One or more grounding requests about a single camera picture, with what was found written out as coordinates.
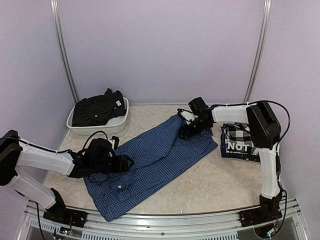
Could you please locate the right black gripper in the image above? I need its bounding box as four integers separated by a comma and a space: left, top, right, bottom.
179, 117, 209, 140

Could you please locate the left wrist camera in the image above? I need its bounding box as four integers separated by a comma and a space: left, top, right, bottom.
109, 136, 120, 156

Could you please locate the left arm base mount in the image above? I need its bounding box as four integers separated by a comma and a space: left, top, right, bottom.
43, 203, 88, 228

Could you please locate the front aluminium rail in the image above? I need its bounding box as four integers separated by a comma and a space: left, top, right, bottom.
23, 197, 308, 240

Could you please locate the black white plaid folded shirt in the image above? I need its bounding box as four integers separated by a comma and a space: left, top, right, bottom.
220, 122, 261, 163

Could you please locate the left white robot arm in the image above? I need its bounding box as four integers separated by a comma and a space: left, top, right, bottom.
0, 130, 134, 223

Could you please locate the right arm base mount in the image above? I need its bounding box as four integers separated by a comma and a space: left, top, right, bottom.
239, 204, 283, 227

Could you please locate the right aluminium frame post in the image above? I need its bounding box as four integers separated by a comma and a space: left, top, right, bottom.
243, 0, 272, 103

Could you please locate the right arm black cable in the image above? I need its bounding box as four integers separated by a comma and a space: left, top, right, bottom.
264, 99, 292, 148

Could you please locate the blue checked long sleeve shirt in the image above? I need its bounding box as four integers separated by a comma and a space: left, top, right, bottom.
84, 115, 218, 222

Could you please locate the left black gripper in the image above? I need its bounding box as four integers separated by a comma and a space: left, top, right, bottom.
92, 154, 134, 174

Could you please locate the left aluminium frame post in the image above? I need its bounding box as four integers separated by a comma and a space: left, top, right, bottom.
49, 0, 80, 104

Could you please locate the white plastic basket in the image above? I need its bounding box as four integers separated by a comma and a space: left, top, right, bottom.
66, 97, 130, 136

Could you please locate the black striped shirt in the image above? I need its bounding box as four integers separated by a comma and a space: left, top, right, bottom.
72, 88, 127, 127

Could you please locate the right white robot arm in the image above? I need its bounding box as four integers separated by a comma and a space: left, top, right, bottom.
177, 97, 283, 222

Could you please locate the aluminium frame post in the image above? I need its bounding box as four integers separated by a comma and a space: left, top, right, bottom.
243, 0, 272, 103
49, 0, 80, 104

